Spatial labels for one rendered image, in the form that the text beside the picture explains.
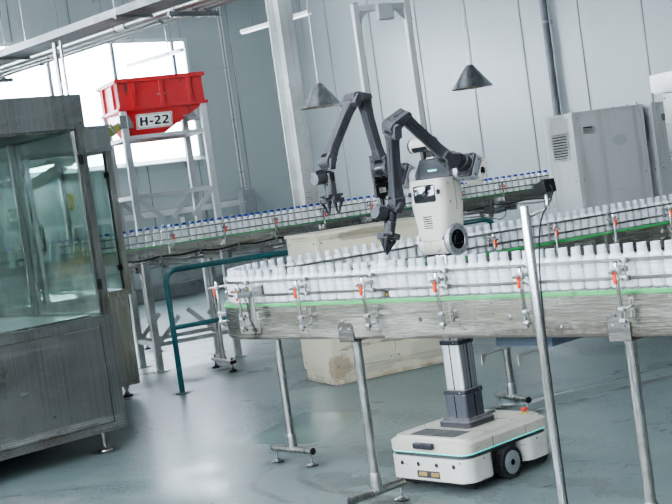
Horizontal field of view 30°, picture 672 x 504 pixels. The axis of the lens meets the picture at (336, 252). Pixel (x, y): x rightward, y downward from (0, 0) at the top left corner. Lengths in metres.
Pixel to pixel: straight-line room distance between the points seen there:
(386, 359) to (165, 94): 3.77
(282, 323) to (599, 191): 5.88
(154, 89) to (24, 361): 4.70
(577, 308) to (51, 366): 4.18
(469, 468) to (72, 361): 3.18
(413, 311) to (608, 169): 6.33
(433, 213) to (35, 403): 3.14
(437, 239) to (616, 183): 5.65
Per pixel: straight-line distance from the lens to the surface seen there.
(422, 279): 5.45
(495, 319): 5.18
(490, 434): 6.13
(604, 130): 11.64
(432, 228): 6.17
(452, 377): 6.29
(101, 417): 8.38
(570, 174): 11.54
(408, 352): 9.99
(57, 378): 8.21
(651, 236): 8.39
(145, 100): 12.13
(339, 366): 9.72
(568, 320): 4.95
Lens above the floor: 1.53
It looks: 3 degrees down
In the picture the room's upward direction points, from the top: 8 degrees counter-clockwise
